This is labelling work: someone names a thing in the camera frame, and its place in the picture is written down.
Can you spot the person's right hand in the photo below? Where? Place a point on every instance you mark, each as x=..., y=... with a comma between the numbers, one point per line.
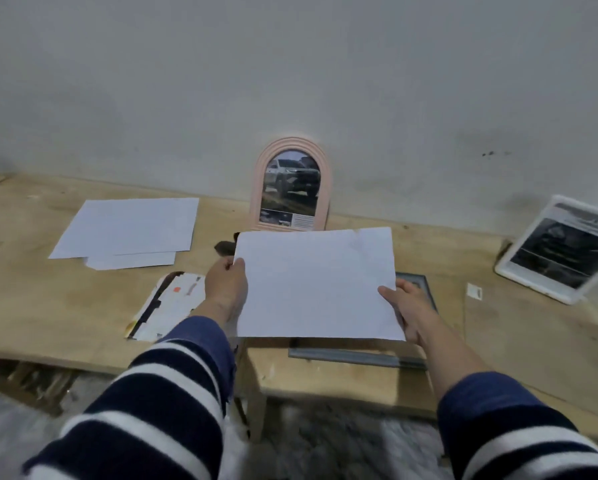
x=414, y=309

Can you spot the grey rectangular photo frame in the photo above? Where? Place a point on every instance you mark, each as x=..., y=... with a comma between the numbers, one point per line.
x=354, y=357

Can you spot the cut-up car brochure page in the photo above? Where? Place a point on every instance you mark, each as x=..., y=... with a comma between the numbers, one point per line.
x=174, y=304

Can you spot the brown rectangular backing board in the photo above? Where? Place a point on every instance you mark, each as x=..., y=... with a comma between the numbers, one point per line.
x=529, y=344

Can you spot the large white paper sheet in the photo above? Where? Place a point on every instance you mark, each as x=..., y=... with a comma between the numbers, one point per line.
x=319, y=284

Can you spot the pink arched photo frame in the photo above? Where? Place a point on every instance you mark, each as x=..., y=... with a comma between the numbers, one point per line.
x=255, y=194

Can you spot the white rectangular photo frame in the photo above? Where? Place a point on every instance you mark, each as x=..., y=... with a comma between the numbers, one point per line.
x=509, y=272

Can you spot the person's left hand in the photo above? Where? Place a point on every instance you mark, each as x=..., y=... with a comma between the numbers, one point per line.
x=226, y=287

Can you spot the black cleaning cloth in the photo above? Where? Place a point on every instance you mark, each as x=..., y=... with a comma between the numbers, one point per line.
x=224, y=247

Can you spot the person's right forearm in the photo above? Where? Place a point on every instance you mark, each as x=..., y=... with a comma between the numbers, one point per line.
x=504, y=419

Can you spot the person's left forearm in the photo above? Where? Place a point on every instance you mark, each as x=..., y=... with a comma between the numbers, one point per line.
x=164, y=404

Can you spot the white cut paper sheet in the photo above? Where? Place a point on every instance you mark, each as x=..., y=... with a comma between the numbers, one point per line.
x=129, y=262

